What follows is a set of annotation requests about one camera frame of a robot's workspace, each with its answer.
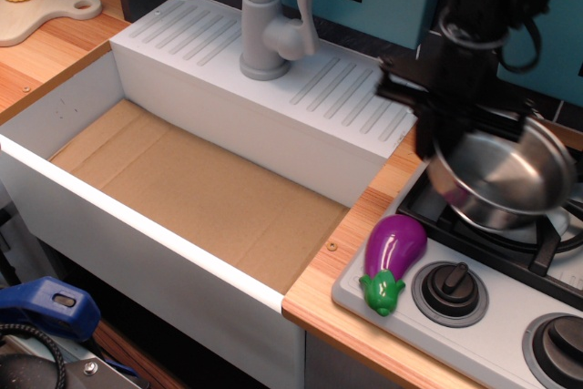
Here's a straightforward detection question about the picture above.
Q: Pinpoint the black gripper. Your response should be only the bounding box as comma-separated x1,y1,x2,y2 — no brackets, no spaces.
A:
377,41,532,160

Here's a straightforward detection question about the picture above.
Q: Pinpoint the stainless steel pot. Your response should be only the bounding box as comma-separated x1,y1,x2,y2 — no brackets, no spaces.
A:
426,118,577,232

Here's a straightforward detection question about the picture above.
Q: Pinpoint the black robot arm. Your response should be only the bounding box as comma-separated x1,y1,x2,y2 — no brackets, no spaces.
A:
376,0,550,159

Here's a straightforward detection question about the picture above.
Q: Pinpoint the white toy sink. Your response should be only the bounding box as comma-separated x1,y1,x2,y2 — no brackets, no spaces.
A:
1,0,415,388

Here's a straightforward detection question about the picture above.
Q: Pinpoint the cardboard sheet in sink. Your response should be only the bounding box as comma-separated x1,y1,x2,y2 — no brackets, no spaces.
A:
52,100,347,293

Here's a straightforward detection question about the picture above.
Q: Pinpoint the purple toy eggplant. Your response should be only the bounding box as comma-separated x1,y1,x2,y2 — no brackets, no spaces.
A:
359,214,427,316

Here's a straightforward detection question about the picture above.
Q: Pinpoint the teal box right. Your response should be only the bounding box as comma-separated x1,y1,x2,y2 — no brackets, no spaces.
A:
497,0,583,107

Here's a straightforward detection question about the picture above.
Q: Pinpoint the black burner grate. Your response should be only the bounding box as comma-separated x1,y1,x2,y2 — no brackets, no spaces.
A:
396,174,582,310

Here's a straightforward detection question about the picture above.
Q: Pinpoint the black stove knob left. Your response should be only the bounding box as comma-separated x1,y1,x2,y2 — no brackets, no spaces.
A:
411,261,489,329

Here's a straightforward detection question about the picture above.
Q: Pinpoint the black stove knob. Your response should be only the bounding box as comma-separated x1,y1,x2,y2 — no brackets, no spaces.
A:
411,261,489,329
522,313,582,388

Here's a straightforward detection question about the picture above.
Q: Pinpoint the grey toy stove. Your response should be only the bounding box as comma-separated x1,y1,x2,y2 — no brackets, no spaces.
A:
331,108,583,389

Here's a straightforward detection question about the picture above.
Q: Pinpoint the grey toy faucet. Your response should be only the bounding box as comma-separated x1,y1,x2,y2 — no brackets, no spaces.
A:
240,0,320,81

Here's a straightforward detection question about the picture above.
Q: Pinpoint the black stove knob right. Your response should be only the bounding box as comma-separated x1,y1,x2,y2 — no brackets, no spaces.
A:
522,313,582,388

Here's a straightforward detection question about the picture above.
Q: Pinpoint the blue clamp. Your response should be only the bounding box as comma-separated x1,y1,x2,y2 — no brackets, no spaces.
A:
1,276,101,342

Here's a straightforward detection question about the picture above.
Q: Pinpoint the wooden cutting board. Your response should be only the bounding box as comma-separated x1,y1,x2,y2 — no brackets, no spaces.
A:
1,0,102,47

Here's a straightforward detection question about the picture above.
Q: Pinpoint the black braided cable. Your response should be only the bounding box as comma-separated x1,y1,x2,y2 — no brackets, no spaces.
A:
0,322,66,389

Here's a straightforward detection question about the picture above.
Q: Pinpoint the grey metal bracket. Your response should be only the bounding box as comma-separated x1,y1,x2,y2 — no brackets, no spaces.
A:
1,335,151,388

